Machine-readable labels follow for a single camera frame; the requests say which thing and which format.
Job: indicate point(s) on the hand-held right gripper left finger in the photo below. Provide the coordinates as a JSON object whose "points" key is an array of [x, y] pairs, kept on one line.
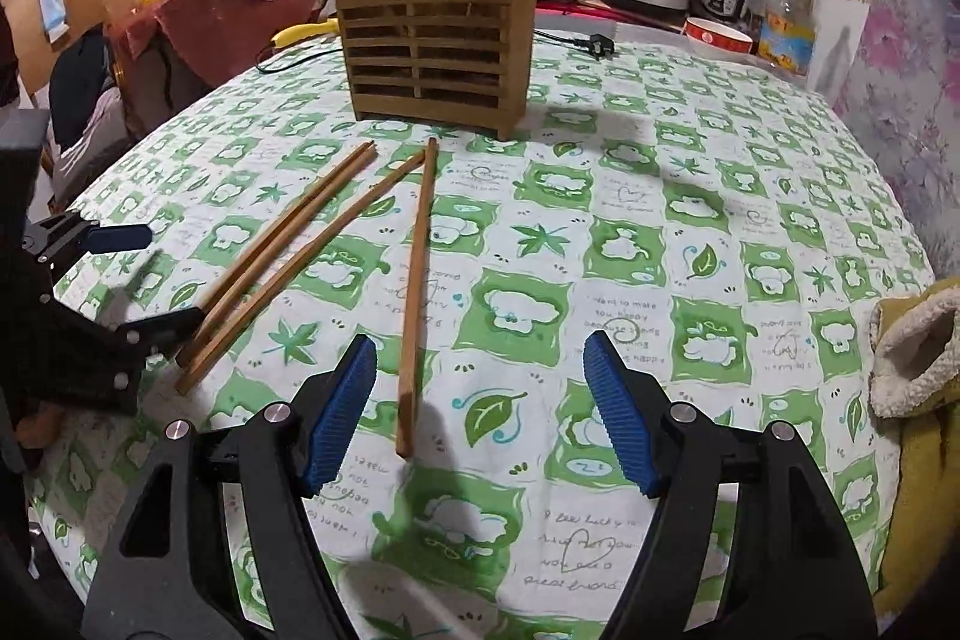
{"points": [[341, 415]]}

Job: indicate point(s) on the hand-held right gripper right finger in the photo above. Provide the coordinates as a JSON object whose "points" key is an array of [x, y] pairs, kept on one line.
{"points": [[622, 415]]}

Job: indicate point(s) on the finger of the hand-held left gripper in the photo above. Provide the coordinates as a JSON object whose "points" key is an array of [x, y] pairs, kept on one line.
{"points": [[112, 236], [161, 326]]}

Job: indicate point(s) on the long brown chopstick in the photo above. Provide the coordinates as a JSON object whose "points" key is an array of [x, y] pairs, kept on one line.
{"points": [[418, 302], [324, 250], [309, 221], [296, 218]]}

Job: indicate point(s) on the wooden slatted chopstick holder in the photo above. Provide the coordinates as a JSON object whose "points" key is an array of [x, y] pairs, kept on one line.
{"points": [[435, 55]]}

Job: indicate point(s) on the person's left hand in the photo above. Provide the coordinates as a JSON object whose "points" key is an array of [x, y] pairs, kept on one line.
{"points": [[37, 428]]}

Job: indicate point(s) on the dark jacket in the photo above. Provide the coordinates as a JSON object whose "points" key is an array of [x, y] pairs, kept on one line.
{"points": [[79, 78]]}

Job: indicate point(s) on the green white printed tablecloth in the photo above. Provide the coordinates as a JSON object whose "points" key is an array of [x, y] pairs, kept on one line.
{"points": [[570, 235]]}

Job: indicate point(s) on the red cloth covered table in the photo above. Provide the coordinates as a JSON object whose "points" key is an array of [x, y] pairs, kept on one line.
{"points": [[172, 36]]}

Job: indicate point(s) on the blue face mask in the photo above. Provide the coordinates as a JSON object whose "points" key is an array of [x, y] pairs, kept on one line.
{"points": [[52, 6]]}

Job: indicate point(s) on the yellow fleece-lined garment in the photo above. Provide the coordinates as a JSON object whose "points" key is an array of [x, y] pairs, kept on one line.
{"points": [[922, 497]]}

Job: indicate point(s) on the red white bowl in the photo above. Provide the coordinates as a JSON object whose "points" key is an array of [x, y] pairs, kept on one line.
{"points": [[716, 36]]}

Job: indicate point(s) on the pink floral quilt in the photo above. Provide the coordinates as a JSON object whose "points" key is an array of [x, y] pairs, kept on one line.
{"points": [[915, 85]]}

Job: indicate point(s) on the white cover gold trim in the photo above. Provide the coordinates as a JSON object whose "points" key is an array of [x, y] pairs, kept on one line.
{"points": [[844, 33]]}

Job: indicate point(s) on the clear bottle yellow label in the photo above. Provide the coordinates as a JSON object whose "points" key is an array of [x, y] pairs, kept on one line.
{"points": [[787, 3]]}

